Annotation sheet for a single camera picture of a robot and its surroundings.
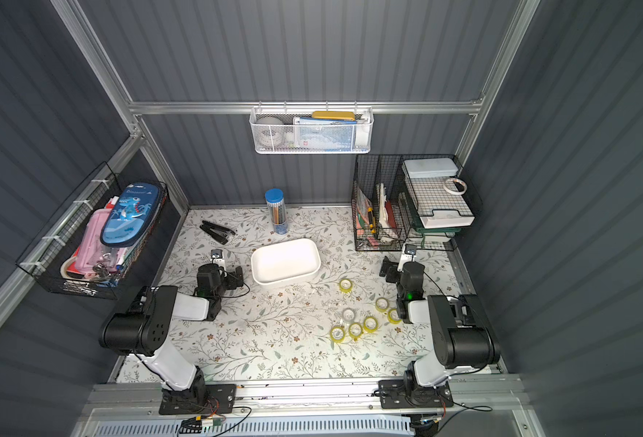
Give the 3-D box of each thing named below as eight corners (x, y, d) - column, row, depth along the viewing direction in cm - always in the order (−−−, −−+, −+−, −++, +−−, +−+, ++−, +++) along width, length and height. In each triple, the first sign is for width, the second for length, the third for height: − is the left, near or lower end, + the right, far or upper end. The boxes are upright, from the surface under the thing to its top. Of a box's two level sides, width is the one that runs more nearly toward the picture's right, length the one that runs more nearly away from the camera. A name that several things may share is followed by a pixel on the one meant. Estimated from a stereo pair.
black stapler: (196, 231, 115) (194, 227, 113) (207, 221, 118) (206, 217, 117) (223, 244, 110) (221, 241, 108) (234, 234, 114) (232, 230, 112)
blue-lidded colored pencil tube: (270, 234, 112) (262, 204, 99) (273, 219, 118) (266, 188, 104) (287, 234, 112) (282, 204, 99) (289, 219, 118) (284, 188, 104)
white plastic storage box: (255, 293, 96) (251, 285, 91) (253, 256, 106) (250, 247, 101) (325, 279, 99) (325, 271, 95) (317, 245, 109) (316, 236, 105)
